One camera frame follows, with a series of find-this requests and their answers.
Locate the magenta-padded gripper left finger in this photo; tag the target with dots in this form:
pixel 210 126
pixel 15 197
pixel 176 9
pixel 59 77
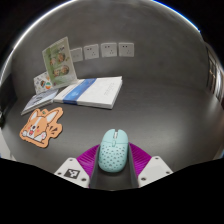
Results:
pixel 71 173

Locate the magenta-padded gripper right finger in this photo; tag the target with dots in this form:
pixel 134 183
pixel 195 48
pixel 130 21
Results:
pixel 155 170

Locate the mint green dotted computer mouse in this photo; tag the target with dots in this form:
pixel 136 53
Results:
pixel 113 153

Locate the orange corgi-shaped mouse pad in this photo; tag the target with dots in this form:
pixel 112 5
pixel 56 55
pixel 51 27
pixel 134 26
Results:
pixel 39 126

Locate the grey striped magazine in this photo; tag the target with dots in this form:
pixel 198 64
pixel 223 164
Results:
pixel 38 100

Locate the white book with blue band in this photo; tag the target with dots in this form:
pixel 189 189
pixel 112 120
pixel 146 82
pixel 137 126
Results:
pixel 98 91

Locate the white card with colourful stickers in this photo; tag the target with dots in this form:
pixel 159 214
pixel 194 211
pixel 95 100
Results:
pixel 40 83

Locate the green printed standing leaflet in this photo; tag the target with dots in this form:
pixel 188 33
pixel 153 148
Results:
pixel 60 63

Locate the black-framed glass partition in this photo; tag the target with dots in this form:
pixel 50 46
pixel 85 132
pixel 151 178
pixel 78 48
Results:
pixel 215 75

